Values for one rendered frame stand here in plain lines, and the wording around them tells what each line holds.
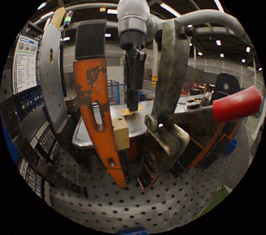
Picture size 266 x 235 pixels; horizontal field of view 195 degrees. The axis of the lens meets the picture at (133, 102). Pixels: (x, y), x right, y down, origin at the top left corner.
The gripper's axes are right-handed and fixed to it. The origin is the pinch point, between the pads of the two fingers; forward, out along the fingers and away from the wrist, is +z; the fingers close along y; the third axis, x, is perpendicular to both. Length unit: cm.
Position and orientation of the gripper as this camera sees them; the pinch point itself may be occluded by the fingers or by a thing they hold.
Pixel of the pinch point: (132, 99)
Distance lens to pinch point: 25.7
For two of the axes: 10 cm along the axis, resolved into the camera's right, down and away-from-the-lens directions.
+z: -0.1, 9.4, 3.5
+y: -3.6, -3.3, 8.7
